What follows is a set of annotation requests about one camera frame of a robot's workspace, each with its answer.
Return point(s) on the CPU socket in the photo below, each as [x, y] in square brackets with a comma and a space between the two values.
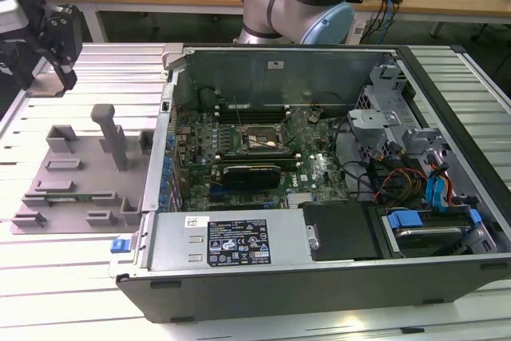
[257, 135]

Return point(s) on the silver finned heatsink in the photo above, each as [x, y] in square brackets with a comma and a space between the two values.
[301, 198]

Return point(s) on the black power supply label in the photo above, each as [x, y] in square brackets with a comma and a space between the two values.
[239, 243]

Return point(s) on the black open PC case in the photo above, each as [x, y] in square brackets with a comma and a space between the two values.
[279, 293]

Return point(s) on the round coin battery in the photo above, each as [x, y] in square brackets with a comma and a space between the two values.
[314, 117]

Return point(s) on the black plastic shroud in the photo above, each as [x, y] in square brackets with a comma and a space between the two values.
[339, 233]

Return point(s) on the green RAM stick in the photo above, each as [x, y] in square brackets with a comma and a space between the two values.
[68, 198]

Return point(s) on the grey power supply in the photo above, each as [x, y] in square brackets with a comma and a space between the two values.
[175, 245]

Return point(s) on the green motherboard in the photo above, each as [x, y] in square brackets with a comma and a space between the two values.
[319, 149]

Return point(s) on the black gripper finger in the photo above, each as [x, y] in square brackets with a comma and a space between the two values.
[20, 63]
[64, 37]

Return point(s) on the grey parts rack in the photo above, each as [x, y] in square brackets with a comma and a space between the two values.
[80, 181]

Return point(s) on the hard disk blue carrier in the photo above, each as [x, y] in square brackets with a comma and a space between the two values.
[431, 237]

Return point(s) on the black graphics card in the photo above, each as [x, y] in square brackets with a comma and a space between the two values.
[251, 176]

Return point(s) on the blue plastic case latch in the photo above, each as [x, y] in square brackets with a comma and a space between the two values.
[120, 246]

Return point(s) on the silver metal drive cage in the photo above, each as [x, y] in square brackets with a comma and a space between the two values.
[373, 118]

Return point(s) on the white case wall sticker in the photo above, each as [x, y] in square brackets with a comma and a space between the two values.
[275, 64]

